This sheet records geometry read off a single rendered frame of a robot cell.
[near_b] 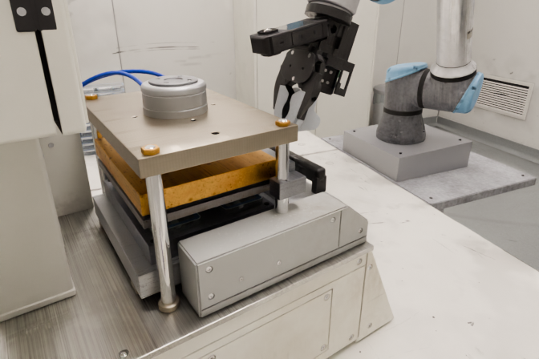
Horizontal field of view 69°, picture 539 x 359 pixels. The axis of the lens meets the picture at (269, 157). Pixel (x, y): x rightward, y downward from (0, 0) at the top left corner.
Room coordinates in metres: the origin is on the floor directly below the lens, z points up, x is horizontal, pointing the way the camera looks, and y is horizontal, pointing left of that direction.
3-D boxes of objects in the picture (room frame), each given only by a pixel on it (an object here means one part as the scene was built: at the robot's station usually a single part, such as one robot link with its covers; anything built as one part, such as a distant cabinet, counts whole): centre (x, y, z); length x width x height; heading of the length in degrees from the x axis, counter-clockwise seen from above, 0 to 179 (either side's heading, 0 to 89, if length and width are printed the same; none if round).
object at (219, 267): (0.41, -0.02, 0.97); 0.25 x 0.05 x 0.07; 124
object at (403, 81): (1.19, -0.42, 0.99); 0.13 x 0.12 x 0.14; 50
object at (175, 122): (0.48, 0.15, 1.08); 0.31 x 0.24 x 0.13; 34
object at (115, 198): (0.48, 0.12, 0.98); 0.20 x 0.17 x 0.03; 34
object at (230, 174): (0.49, 0.12, 1.07); 0.22 x 0.17 x 0.10; 34
